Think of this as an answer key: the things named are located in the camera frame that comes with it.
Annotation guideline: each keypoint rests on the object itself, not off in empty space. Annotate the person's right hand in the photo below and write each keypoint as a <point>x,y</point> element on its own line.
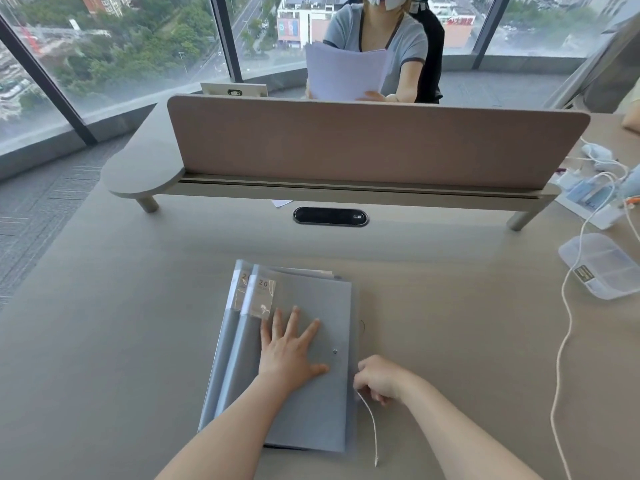
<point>385,377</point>

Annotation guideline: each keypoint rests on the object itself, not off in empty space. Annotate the person's left hand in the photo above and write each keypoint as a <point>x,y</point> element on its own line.
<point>285,357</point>

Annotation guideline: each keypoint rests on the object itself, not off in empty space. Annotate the person's right fingers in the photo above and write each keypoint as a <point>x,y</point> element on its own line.
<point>369,382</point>

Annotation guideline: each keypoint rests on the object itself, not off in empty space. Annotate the person's left middle finger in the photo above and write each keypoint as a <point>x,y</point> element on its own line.
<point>293,324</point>

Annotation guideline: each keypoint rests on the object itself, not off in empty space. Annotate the person's left thumb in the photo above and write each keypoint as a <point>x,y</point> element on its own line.
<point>317,369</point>

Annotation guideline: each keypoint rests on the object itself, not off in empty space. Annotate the person's left little finger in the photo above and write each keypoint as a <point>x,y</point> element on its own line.
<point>265,335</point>

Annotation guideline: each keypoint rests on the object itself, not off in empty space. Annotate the grey folder with snap button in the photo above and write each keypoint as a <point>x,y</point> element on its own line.
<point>310,414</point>

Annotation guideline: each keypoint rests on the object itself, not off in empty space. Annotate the person's left forearm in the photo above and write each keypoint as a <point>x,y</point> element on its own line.
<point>225,434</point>

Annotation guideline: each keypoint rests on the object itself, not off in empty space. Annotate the another person's forearm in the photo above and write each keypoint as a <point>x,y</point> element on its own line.
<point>632,112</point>

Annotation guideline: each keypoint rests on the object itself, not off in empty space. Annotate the person's right forearm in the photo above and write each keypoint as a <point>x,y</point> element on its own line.
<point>465,434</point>

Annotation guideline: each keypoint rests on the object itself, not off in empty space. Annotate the small white paper scrap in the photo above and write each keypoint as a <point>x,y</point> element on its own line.
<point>282,203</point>

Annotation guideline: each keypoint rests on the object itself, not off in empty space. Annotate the beige desk divider panel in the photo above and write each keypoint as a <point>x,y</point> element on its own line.
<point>375,139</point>

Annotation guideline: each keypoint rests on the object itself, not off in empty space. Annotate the grey desk shelf riser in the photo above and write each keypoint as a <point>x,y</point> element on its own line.
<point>140,169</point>

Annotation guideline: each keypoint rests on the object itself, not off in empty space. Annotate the white paper sheets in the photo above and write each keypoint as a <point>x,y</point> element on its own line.
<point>345,69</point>

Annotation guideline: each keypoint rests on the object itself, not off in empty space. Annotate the clear plastic compartment box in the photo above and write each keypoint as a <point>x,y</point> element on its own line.
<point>605,269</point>

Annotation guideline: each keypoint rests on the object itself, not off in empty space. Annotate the white charger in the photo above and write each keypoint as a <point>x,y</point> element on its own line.
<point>599,154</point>

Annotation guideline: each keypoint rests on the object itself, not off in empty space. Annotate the light blue pouch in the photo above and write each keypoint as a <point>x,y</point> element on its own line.
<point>631,184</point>

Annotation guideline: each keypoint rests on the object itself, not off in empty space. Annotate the grey monitor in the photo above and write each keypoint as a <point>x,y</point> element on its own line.
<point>610,69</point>

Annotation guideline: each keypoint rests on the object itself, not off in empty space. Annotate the white frame stand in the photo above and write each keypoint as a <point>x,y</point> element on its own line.
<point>215,89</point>

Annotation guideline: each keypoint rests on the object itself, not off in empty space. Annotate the dark window frame post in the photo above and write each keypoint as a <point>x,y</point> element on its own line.
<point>225,39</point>
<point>490,29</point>
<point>50,84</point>

